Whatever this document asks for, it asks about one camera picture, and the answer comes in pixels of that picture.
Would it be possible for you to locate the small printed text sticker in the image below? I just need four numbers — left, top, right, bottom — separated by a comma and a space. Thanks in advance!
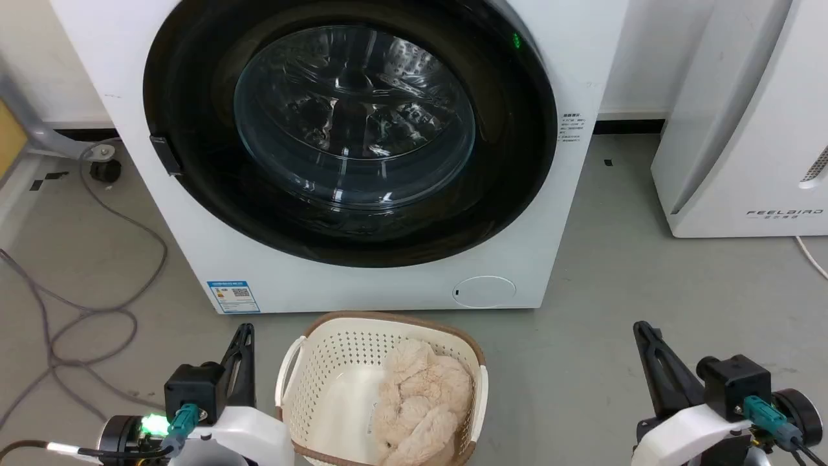
560, 111, 587, 144

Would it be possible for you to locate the grey metal frame leg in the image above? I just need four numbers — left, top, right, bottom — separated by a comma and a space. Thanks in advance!
0, 65, 117, 162

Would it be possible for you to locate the white front-load washing machine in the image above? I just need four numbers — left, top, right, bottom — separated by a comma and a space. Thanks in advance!
49, 0, 629, 316

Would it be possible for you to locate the black caster wheel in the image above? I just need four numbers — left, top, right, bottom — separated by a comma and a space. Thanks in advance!
89, 144, 122, 183

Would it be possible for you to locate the thin white cable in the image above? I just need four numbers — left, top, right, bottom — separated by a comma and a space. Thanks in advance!
794, 236, 828, 280

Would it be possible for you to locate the right teal plug black cable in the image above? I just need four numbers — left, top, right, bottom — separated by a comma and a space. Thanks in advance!
742, 395, 828, 466

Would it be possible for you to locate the round white filter cover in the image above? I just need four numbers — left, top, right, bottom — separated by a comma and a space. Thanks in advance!
452, 276, 517, 309

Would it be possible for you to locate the left teal plug black cable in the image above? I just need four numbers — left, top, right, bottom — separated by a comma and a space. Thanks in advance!
0, 403, 202, 465

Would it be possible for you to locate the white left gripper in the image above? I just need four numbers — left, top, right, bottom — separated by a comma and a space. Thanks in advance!
184, 322, 296, 466

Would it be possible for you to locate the teal plug black cable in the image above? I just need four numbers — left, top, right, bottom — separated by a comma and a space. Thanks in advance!
0, 403, 202, 465
742, 395, 828, 466

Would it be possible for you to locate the yellow wooden panel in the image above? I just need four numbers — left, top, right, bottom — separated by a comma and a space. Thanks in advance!
0, 99, 28, 181

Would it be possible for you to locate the white Feelbird appliance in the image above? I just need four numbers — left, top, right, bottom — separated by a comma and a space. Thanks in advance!
650, 0, 828, 239

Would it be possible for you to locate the cream perforated laundry basket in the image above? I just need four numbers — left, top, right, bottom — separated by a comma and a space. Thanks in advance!
275, 311, 489, 466

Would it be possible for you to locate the beige fluffy towel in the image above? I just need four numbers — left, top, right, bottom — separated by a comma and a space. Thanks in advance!
374, 339, 474, 466

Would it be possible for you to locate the grey floor cable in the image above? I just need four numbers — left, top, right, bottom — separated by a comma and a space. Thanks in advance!
0, 139, 170, 428

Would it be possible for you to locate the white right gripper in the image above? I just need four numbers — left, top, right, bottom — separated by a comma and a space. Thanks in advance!
631, 321, 755, 466

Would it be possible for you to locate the black round glass washer door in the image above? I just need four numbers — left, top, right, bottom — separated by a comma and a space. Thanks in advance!
142, 0, 558, 269

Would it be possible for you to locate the blue energy label sticker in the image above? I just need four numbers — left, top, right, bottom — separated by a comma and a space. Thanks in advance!
207, 280, 261, 315

